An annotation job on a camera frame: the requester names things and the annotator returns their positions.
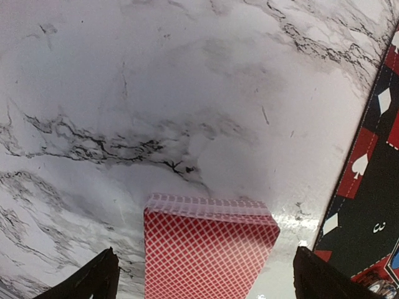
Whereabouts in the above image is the red playing card deck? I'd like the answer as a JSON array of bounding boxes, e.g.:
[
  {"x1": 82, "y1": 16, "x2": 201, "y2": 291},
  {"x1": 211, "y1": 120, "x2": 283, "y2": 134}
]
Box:
[{"x1": 144, "y1": 193, "x2": 280, "y2": 298}]

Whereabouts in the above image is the round red black poker mat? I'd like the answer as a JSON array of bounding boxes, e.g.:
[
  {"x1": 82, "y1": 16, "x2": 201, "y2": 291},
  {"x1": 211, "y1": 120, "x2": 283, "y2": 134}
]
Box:
[{"x1": 314, "y1": 34, "x2": 398, "y2": 298}]

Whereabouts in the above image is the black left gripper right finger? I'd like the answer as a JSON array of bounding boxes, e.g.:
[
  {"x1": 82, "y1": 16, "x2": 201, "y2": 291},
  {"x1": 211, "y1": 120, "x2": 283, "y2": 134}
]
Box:
[{"x1": 293, "y1": 247, "x2": 390, "y2": 298}]

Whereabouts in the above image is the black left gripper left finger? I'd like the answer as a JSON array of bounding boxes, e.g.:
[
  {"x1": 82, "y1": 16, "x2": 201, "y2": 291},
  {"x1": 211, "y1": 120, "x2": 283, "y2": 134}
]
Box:
[{"x1": 35, "y1": 248, "x2": 120, "y2": 299}]

